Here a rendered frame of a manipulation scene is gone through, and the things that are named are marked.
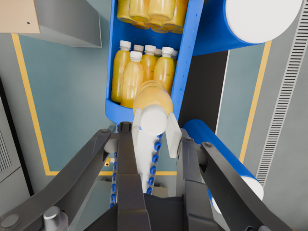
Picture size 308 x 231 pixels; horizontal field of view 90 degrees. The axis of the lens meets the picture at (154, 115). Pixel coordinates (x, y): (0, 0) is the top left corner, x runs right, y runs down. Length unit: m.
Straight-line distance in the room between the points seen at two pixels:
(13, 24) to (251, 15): 0.89
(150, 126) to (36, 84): 1.91
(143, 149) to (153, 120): 0.67
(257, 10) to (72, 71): 1.60
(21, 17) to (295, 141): 2.73
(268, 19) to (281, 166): 2.20
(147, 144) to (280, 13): 0.78
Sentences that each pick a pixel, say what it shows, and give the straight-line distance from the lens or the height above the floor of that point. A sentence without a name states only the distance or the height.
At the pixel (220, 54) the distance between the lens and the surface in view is 1.67.
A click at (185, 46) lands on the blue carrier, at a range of 0.49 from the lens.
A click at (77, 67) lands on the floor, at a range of 1.83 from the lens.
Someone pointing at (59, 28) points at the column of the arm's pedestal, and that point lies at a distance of 1.06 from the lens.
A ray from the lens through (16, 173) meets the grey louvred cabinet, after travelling 2.44.
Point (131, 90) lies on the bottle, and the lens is 0.53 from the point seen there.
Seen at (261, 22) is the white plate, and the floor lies 1.04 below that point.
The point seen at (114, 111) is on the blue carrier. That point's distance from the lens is 0.51.
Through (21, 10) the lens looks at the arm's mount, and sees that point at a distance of 0.84.
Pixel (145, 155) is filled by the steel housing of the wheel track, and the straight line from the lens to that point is 0.89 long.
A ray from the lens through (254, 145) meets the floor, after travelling 2.33.
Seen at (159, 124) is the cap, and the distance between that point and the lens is 0.21.
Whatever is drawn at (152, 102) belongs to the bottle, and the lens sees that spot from 0.24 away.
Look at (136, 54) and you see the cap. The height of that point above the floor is 1.15.
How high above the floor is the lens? 1.68
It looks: 72 degrees down
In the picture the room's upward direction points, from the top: 175 degrees clockwise
